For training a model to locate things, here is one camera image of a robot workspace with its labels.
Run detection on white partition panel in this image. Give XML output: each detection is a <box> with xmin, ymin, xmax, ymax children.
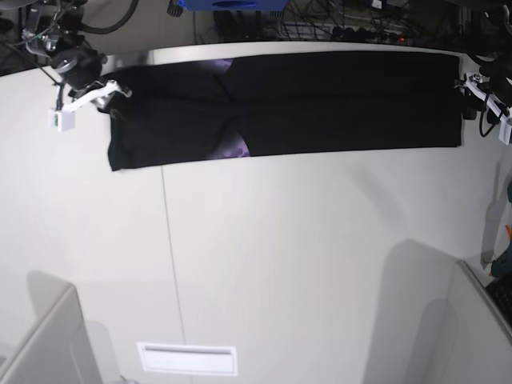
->
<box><xmin>1</xmin><ymin>284</ymin><xmax>102</xmax><ymax>383</ymax></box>
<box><xmin>444</xmin><ymin>261</ymin><xmax>511</xmax><ymax>383</ymax></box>

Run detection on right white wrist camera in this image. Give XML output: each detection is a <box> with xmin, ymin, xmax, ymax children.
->
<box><xmin>48</xmin><ymin>80</ymin><xmax>132</xmax><ymax>132</ymax></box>

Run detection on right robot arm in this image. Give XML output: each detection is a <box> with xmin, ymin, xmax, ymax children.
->
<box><xmin>22</xmin><ymin>1</ymin><xmax>138</xmax><ymax>95</ymax></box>

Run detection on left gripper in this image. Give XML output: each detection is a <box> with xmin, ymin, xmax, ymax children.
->
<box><xmin>463</xmin><ymin>59</ymin><xmax>511</xmax><ymax>120</ymax></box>

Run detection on black keyboard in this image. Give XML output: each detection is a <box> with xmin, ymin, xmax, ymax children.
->
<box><xmin>486</xmin><ymin>275</ymin><xmax>512</xmax><ymax>325</ymax></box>

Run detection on blue box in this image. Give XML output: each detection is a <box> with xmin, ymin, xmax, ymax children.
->
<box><xmin>177</xmin><ymin>0</ymin><xmax>289</xmax><ymax>11</ymax></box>

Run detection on teal orange tool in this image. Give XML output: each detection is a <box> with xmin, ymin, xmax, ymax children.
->
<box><xmin>490</xmin><ymin>225</ymin><xmax>512</xmax><ymax>278</ymax></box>

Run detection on black T-shirt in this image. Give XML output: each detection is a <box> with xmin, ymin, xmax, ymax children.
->
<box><xmin>108</xmin><ymin>51</ymin><xmax>462</xmax><ymax>171</ymax></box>

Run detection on white right partition panel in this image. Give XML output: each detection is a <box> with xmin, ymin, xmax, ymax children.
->
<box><xmin>444</xmin><ymin>261</ymin><xmax>511</xmax><ymax>383</ymax></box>

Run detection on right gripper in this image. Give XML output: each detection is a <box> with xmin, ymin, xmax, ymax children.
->
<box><xmin>50</xmin><ymin>48</ymin><xmax>107</xmax><ymax>96</ymax></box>

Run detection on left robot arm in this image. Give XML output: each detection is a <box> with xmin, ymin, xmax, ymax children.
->
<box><xmin>466</xmin><ymin>1</ymin><xmax>511</xmax><ymax>116</ymax></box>

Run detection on white left partition panel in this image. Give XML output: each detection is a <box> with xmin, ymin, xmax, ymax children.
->
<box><xmin>1</xmin><ymin>284</ymin><xmax>102</xmax><ymax>383</ymax></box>

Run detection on black power strip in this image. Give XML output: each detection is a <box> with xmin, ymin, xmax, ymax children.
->
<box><xmin>330</xmin><ymin>26</ymin><xmax>410</xmax><ymax>45</ymax></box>

